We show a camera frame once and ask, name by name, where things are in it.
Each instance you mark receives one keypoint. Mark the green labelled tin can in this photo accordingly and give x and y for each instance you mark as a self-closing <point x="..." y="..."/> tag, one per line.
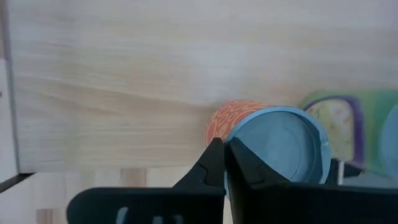
<point x="335" y="124"/>

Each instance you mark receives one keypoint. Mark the orange circle-patterned tin can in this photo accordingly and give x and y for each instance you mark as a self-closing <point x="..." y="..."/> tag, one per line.
<point x="280" y="143"/>

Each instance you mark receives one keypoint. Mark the light wooden shelf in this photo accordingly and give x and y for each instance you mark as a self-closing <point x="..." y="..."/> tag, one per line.
<point x="124" y="93"/>

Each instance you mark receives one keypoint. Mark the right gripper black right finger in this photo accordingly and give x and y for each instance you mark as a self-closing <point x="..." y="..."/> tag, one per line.
<point x="255" y="186"/>

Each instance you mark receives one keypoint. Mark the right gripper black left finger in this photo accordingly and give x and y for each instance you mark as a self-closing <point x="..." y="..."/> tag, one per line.
<point x="205" y="180"/>

